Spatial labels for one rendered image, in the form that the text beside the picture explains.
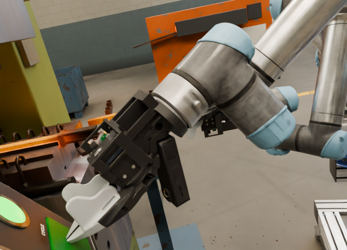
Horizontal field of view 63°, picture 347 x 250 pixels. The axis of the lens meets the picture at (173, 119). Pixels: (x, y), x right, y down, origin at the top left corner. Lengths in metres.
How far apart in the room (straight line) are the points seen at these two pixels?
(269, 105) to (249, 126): 0.04
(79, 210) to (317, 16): 0.47
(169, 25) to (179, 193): 3.95
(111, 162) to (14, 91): 0.78
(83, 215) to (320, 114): 0.61
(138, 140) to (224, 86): 0.14
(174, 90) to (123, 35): 8.08
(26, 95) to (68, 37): 7.71
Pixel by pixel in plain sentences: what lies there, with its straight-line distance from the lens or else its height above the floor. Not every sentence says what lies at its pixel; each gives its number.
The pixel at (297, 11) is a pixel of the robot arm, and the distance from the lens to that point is 0.55.
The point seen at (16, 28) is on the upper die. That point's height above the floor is 1.30.
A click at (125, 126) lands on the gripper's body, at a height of 1.14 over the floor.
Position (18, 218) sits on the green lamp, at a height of 1.08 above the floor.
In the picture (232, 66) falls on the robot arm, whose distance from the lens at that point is 0.40.
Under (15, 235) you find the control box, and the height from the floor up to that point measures 1.08.
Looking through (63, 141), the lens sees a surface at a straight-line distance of 0.83.
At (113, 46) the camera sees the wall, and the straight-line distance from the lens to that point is 8.51.
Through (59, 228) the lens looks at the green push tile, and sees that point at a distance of 0.43.
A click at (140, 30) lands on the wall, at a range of 8.38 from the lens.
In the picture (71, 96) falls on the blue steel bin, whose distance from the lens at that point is 4.58.
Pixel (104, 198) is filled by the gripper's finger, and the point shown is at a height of 1.06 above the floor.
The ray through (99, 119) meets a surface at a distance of 1.16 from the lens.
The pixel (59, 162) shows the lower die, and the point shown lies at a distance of 0.82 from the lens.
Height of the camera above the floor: 1.26
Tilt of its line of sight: 21 degrees down
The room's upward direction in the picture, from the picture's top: 12 degrees counter-clockwise
